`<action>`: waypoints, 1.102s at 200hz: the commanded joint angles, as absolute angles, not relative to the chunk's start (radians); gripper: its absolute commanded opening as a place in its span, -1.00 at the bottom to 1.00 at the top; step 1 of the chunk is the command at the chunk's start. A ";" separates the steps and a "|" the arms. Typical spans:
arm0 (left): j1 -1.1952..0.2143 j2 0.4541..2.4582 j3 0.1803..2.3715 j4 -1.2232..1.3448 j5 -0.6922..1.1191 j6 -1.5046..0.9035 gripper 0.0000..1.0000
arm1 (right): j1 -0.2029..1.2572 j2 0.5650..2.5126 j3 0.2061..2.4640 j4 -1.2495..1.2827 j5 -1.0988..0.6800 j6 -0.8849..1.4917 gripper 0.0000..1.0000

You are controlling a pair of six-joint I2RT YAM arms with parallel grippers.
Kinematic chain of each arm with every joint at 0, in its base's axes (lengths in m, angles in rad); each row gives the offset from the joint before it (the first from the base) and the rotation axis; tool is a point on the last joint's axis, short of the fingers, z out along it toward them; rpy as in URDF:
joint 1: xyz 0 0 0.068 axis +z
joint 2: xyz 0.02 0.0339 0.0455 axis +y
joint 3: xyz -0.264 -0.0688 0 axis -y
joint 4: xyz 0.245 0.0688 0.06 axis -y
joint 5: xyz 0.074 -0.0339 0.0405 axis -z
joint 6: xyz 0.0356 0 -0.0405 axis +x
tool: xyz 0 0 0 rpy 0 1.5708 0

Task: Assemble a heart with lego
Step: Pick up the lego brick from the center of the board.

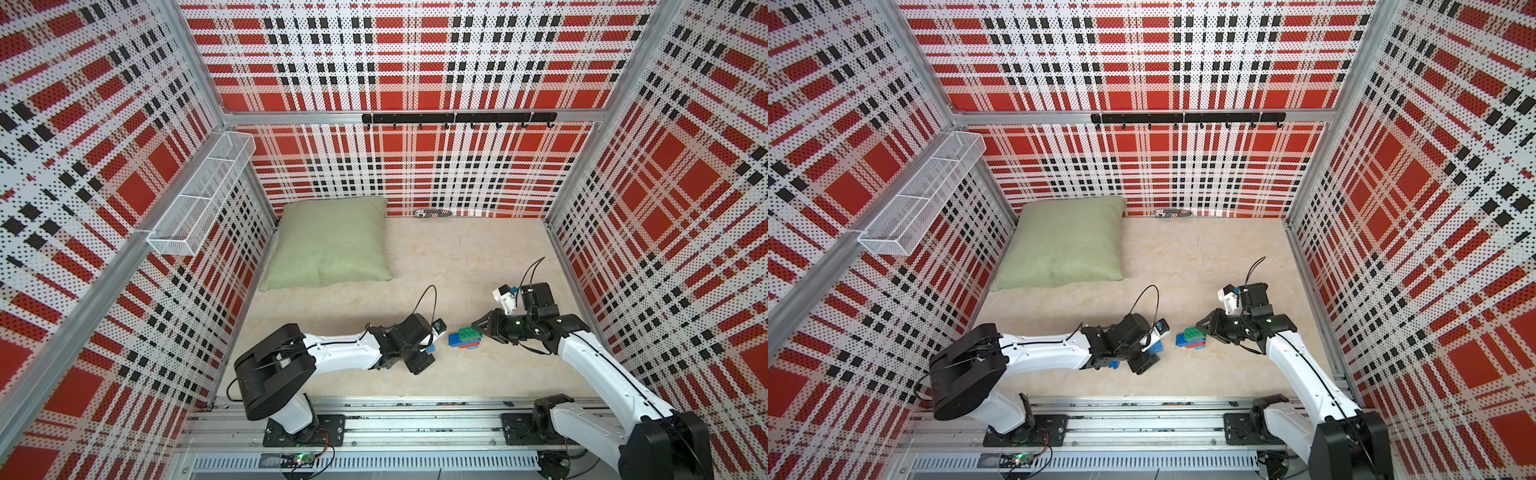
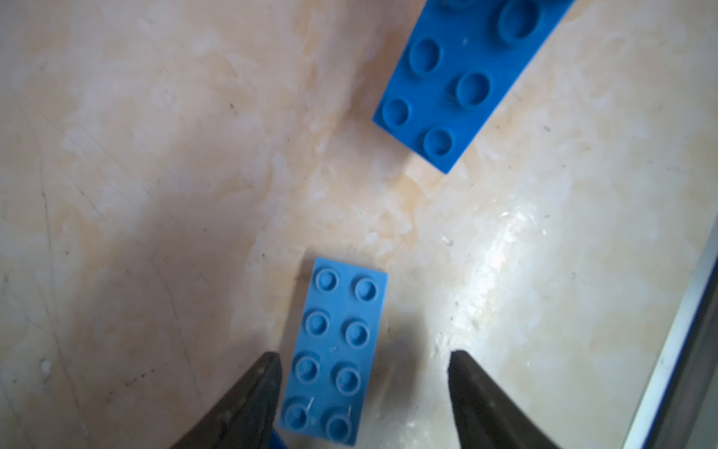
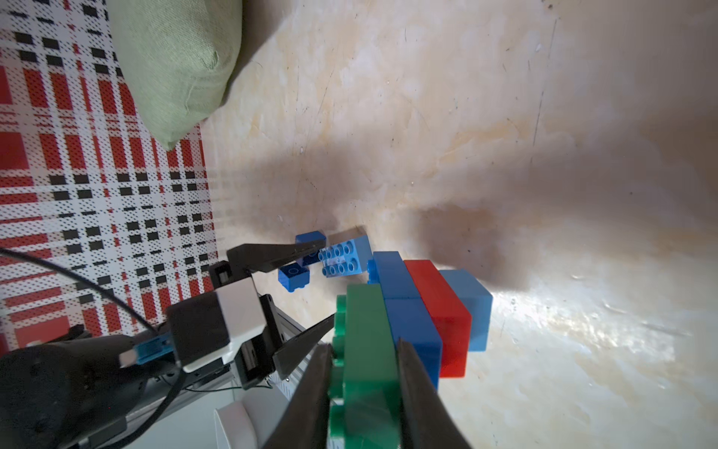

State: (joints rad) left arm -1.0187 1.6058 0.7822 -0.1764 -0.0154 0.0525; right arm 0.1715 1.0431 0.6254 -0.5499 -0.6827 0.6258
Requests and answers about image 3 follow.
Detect red lego brick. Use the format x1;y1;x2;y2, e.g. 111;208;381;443
405;260;472;378

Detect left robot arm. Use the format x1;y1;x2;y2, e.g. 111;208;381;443
1;239;334;448

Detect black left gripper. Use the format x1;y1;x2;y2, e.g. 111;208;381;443
209;239;335;389

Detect blue tiny lego brick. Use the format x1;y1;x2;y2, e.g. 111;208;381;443
294;230;327;268

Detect blue lego brick front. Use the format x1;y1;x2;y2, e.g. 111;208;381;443
278;263;310;293

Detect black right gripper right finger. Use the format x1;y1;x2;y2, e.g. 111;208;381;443
396;340;470;449

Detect blue long lego brick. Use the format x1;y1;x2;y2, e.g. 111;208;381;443
368;252;443;389

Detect small light blue lego brick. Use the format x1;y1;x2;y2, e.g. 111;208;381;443
439;269;494;352

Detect green lego brick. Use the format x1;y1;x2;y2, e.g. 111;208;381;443
328;284;401;448

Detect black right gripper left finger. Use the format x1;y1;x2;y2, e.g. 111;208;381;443
263;344;334;449

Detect green cushion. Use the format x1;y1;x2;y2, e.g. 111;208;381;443
107;0;243;151

